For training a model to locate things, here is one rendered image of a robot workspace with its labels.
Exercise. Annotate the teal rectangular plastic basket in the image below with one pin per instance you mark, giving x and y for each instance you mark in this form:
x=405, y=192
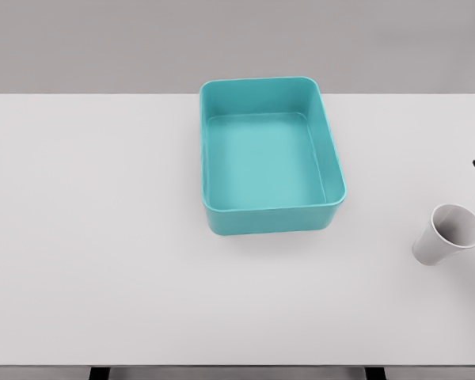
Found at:
x=267, y=158

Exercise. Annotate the white paper cup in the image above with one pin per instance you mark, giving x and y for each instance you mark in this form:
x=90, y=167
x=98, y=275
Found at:
x=439, y=241

